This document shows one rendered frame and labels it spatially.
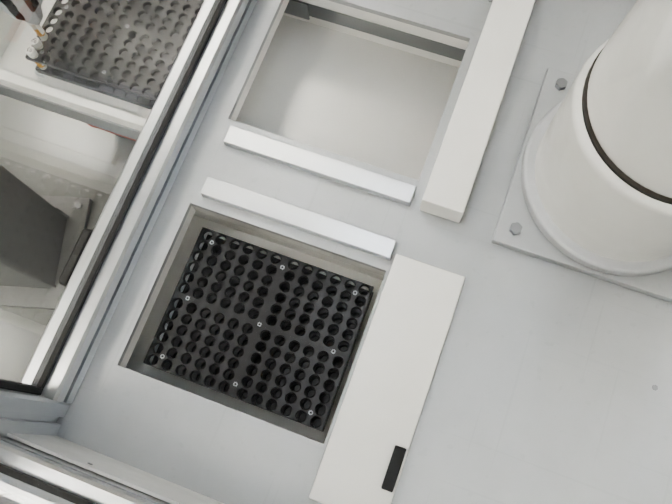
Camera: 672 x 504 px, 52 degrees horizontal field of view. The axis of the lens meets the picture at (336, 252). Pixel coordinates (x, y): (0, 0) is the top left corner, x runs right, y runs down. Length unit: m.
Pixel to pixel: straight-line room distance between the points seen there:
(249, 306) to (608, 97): 0.45
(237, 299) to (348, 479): 0.25
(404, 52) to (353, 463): 0.58
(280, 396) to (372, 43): 0.52
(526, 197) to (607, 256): 0.11
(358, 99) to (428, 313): 0.36
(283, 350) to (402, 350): 0.15
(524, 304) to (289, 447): 0.30
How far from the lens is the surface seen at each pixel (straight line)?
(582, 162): 0.67
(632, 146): 0.62
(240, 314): 0.82
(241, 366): 0.81
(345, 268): 0.89
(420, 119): 0.98
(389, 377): 0.74
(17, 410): 0.72
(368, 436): 0.74
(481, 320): 0.78
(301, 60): 1.02
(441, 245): 0.79
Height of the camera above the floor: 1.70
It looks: 74 degrees down
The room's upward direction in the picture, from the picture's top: 8 degrees counter-clockwise
